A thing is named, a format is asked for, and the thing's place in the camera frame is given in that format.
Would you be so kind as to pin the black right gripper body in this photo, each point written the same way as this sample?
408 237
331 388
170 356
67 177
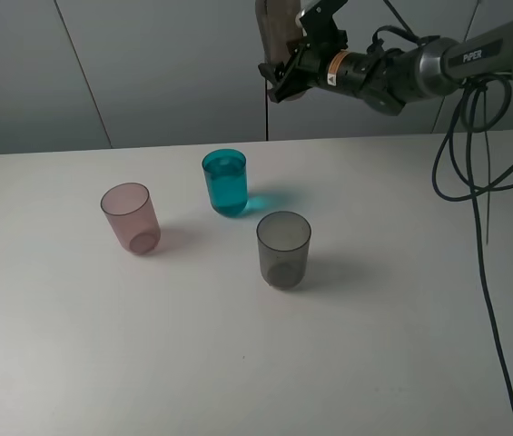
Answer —
317 51

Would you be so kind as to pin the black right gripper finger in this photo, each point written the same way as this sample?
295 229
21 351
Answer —
294 83
271 72

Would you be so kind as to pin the brown translucent water bottle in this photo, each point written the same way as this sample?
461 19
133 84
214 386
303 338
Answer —
281 38

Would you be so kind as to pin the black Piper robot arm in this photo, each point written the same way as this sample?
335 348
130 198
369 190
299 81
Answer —
385 79

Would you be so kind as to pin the teal translucent plastic cup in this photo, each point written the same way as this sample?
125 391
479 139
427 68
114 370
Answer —
225 175

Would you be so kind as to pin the grey translucent plastic cup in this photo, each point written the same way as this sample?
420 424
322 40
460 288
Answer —
283 245

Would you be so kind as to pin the pink translucent plastic cup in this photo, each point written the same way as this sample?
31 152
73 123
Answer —
129 210

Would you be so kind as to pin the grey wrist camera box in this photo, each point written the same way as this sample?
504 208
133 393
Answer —
318 13

